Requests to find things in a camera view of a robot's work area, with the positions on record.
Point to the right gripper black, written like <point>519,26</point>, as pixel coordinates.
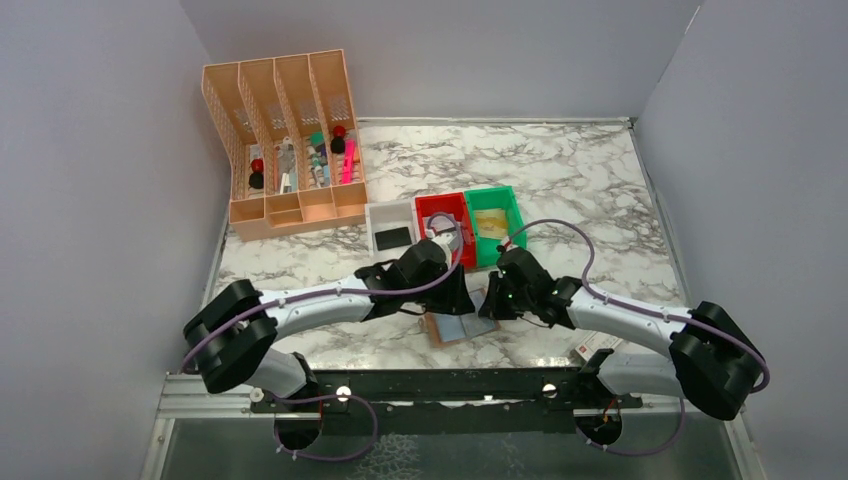
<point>491,306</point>

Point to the peach plastic desk organizer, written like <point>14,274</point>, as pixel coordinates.
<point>283,109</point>

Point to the white label with red mark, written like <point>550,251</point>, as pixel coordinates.
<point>593,342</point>

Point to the black mounting rail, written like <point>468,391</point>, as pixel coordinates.
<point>444,401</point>

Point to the red black stamp left slot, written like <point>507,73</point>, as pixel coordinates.
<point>256,177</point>

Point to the black card in white bin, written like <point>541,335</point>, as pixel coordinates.
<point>392,238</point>

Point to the red black stamp right slot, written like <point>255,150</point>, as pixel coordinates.
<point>338,141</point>

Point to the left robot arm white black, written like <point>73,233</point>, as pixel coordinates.
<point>230,339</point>

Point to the white plastic bin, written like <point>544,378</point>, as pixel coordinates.
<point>387,215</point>

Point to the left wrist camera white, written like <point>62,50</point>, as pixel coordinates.
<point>449,240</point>

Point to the brown leather card holder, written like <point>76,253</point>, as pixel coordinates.
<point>476,325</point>

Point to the red plastic bin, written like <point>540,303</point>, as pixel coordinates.
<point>453,204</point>

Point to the pink highlighter marker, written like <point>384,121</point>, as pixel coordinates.
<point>349,163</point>

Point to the white card in red bin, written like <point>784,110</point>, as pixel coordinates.
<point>442,222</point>

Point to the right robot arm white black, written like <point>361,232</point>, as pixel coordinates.
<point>697,354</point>

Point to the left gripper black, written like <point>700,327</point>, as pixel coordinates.
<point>455,298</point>

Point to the red black stamp slot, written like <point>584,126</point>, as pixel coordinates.
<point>338,141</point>
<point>256,177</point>

